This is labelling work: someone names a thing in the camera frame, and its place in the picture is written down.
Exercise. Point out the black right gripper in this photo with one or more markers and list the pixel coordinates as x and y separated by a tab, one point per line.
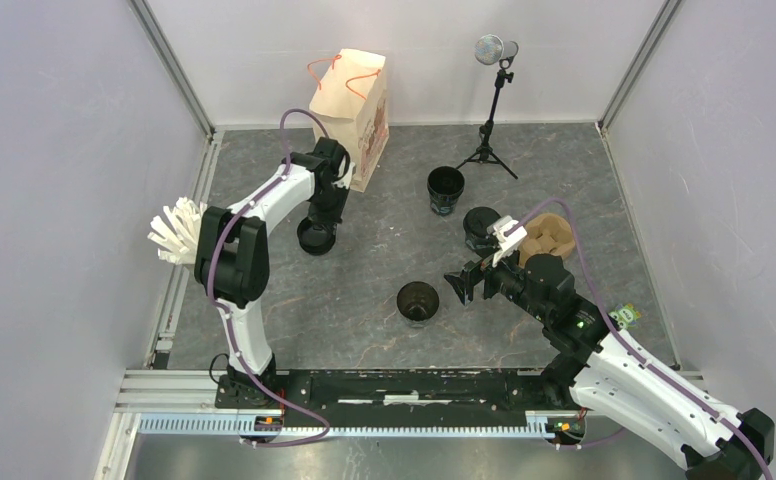
471	274

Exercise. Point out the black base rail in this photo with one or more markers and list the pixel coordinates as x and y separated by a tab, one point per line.
381	404

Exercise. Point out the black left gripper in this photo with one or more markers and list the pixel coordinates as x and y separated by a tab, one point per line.
332	217

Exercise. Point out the black cup lid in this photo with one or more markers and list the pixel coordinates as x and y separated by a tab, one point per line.
478	219

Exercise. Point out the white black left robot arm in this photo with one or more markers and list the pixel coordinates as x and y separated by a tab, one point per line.
232	261

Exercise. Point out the microphone on black tripod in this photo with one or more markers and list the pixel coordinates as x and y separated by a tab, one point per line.
490	50

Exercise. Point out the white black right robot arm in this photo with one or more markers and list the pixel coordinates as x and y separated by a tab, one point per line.
602	368

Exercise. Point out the stack of black lids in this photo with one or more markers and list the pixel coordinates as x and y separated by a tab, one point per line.
316	239

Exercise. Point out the green toy figure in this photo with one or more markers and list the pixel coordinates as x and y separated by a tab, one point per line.
625	316

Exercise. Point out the stack of black cups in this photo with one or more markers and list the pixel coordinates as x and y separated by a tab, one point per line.
445	185

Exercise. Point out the single black coffee cup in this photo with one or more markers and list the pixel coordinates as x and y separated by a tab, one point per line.
480	242

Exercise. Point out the white straws in cup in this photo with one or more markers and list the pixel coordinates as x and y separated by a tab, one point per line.
176	233

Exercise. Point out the paper takeout bag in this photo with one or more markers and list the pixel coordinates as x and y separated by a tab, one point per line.
351	102

